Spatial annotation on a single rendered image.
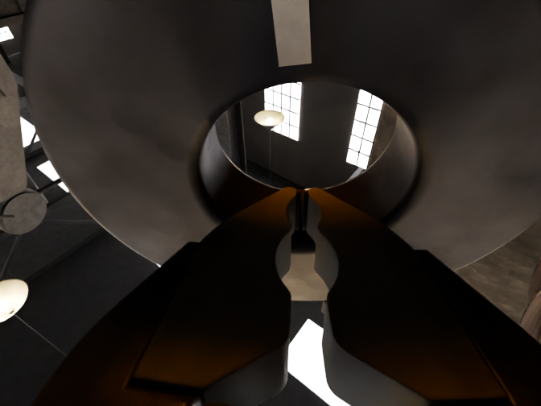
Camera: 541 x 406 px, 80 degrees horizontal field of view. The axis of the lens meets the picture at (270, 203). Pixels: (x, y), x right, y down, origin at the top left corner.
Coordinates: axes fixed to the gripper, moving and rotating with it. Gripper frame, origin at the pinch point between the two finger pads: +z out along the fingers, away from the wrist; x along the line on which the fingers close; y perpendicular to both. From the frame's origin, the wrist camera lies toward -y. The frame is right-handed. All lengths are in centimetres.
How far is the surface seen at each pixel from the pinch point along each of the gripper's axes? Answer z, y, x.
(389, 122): 37.5, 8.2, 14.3
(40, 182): 868, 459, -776
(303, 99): 817, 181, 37
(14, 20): 306, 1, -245
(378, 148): 39.0, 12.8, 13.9
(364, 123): 722, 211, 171
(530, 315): 13.9, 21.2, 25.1
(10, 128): 182, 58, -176
